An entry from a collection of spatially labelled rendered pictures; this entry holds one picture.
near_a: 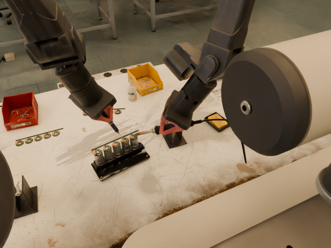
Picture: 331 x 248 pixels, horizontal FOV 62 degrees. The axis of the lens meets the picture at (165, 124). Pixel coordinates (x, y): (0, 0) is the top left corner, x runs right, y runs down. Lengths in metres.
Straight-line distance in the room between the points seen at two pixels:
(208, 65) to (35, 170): 0.59
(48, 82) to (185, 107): 2.16
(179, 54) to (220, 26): 0.12
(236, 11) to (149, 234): 0.40
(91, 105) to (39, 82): 2.12
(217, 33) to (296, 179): 0.30
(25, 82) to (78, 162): 1.97
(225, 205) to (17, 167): 0.71
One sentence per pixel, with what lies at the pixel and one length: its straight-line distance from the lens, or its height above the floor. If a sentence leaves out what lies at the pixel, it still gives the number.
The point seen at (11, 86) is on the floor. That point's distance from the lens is 2.78.
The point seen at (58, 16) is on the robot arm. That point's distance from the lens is 0.50.
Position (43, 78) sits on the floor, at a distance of 2.77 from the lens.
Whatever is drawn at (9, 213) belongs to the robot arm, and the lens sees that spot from 0.21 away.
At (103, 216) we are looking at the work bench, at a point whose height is 0.75.
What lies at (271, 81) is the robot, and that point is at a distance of 0.16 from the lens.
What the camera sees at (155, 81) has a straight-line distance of 1.15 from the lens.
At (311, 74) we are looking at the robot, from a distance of 0.18.
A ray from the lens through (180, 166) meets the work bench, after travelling 0.83.
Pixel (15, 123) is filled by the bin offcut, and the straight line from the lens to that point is 1.04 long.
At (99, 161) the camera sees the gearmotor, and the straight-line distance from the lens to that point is 0.81.
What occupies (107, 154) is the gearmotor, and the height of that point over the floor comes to 0.80.
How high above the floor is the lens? 1.39
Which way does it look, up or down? 42 degrees down
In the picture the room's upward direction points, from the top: straight up
